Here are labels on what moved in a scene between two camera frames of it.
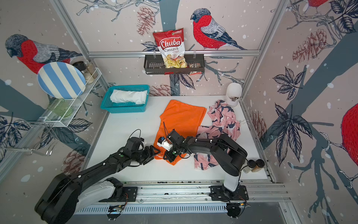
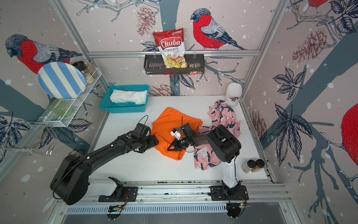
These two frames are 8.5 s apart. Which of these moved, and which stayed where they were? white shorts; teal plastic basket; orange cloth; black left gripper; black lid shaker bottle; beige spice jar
Moved: orange cloth; black left gripper
Stayed: black lid shaker bottle; white shorts; beige spice jar; teal plastic basket
